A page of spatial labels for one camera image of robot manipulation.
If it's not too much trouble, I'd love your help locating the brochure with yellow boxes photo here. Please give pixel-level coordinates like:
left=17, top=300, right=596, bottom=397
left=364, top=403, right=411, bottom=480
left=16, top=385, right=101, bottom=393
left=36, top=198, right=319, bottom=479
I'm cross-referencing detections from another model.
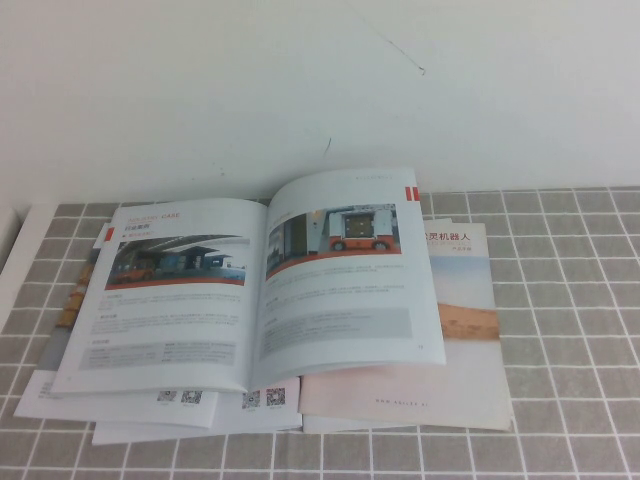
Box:
left=38, top=244, right=101, bottom=374

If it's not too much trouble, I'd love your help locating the white printed book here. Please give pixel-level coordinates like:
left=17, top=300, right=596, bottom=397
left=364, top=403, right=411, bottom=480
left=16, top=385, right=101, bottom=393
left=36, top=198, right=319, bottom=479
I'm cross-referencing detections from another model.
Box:
left=51, top=168, right=447, bottom=400

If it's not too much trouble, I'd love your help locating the grey checked tablecloth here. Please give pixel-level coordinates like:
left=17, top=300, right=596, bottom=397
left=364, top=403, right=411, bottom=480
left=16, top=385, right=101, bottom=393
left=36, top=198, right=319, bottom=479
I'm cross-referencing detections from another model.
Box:
left=0, top=185, right=640, bottom=480

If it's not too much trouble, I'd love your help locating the brochure with red Chinese title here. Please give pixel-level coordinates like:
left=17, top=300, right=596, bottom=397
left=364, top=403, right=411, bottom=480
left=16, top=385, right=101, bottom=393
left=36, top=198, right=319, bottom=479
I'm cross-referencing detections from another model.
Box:
left=298, top=217, right=515, bottom=432

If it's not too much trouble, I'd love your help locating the white brochure with QR codes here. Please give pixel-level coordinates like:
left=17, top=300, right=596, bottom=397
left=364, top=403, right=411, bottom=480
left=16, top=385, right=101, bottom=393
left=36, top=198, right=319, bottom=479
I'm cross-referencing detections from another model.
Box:
left=92, top=374, right=474, bottom=446
left=13, top=369, right=220, bottom=432

